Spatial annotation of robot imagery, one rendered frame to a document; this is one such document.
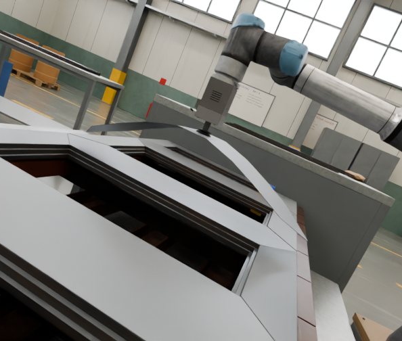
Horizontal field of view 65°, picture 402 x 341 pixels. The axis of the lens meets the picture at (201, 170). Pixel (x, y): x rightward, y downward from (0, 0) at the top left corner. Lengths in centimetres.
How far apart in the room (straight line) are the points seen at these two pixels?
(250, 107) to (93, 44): 563
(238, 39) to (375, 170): 902
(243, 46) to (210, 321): 60
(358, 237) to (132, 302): 141
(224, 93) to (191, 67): 959
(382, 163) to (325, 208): 812
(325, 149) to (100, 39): 791
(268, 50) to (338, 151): 869
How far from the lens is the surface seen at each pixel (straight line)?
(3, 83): 553
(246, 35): 81
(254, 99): 990
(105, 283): 41
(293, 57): 78
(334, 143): 940
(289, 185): 163
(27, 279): 41
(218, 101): 78
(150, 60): 1082
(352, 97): 89
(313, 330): 59
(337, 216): 166
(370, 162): 964
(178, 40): 1068
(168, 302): 42
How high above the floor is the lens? 108
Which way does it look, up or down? 10 degrees down
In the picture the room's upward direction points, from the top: 24 degrees clockwise
